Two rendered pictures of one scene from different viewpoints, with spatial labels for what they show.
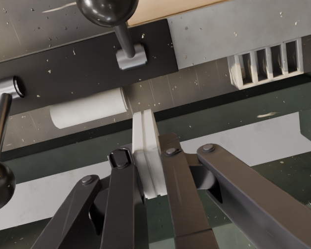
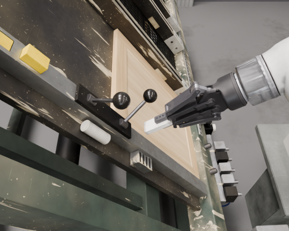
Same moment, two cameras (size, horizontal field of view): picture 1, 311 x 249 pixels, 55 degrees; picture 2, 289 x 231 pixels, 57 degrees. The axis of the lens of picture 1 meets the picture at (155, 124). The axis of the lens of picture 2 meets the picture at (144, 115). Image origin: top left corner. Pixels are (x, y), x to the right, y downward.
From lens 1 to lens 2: 65 cm
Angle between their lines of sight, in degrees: 81
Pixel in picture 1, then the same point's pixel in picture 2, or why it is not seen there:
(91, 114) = (100, 132)
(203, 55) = (134, 141)
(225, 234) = (136, 217)
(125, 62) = (124, 122)
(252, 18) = (144, 142)
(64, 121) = (92, 127)
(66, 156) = (50, 157)
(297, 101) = (136, 200)
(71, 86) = (106, 116)
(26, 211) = not seen: outside the picture
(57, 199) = not seen: outside the picture
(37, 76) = (99, 105)
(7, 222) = not seen: outside the picture
